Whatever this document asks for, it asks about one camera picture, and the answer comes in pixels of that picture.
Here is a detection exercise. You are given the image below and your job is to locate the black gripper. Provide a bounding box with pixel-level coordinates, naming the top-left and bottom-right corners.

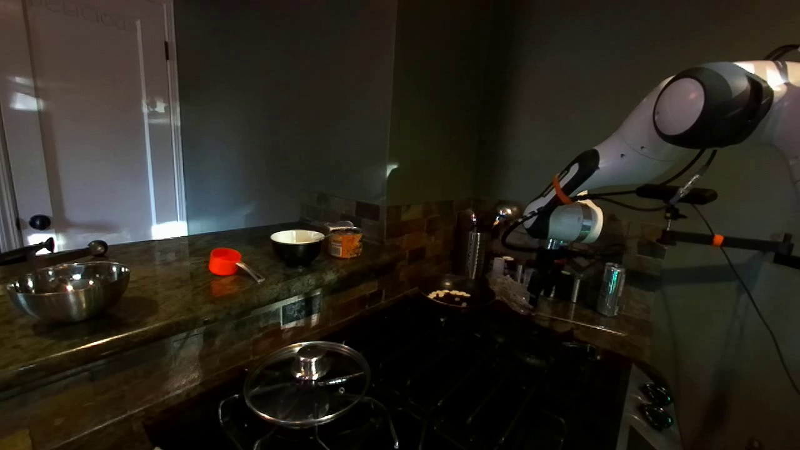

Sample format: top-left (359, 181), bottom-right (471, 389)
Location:
top-left (524, 244), bottom-right (587, 310)

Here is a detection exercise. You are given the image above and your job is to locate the dark bowl white interior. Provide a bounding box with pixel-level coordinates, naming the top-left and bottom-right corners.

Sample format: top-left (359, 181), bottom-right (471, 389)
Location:
top-left (269, 227), bottom-right (327, 270)

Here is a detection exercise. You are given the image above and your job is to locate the stainless steel mixing bowl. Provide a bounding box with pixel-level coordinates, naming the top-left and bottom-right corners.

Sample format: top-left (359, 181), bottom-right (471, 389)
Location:
top-left (6, 259), bottom-right (134, 327)

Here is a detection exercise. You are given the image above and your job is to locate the silver drink can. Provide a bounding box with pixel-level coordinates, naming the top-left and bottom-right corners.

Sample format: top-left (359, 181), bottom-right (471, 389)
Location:
top-left (596, 261), bottom-right (629, 320)

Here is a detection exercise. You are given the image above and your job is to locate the steel canister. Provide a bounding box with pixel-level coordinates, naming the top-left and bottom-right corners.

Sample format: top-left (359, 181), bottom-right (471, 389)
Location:
top-left (460, 211), bottom-right (489, 285)

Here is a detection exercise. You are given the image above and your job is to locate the black gas stove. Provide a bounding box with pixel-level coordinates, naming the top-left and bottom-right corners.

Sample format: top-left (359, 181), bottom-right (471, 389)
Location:
top-left (145, 285), bottom-right (637, 450)

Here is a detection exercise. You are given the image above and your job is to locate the black stove knob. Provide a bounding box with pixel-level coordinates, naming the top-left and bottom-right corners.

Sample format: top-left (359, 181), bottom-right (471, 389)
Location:
top-left (642, 381), bottom-right (679, 407)
top-left (640, 406), bottom-right (679, 432)

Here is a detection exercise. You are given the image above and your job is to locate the small orange box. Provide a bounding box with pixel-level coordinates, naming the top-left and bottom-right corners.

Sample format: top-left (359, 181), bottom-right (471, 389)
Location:
top-left (325, 217), bottom-right (365, 264)

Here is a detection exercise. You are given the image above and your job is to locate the glass lid steel knob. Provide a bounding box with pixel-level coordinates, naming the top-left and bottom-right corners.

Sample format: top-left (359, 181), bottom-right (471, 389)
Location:
top-left (244, 337), bottom-right (375, 431)

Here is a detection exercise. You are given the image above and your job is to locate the red measuring cup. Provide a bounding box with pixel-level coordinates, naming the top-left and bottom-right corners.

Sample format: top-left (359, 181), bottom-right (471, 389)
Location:
top-left (206, 245), bottom-right (269, 287)

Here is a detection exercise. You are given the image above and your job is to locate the white door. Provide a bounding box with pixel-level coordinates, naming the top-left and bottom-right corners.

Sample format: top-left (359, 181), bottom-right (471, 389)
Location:
top-left (0, 0), bottom-right (191, 254)

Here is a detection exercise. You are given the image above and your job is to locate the orange cable strap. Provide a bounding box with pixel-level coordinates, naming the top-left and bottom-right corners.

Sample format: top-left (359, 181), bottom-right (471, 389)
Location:
top-left (550, 179), bottom-right (581, 209)

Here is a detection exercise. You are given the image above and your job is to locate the black stereo camera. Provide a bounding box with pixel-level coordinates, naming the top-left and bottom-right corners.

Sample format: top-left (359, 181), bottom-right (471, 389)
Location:
top-left (636, 184), bottom-right (720, 211)

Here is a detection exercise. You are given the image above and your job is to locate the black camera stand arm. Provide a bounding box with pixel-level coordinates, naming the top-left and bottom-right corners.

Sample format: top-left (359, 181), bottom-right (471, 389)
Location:
top-left (655, 202), bottom-right (800, 272)

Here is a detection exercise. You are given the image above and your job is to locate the wall outlet plate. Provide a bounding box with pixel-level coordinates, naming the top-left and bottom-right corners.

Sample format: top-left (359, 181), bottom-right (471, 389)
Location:
top-left (279, 291), bottom-right (325, 331)

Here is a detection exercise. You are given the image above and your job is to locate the black handled ladle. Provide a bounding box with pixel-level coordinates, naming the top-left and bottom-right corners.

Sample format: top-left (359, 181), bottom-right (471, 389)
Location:
top-left (0, 237), bottom-right (114, 267)

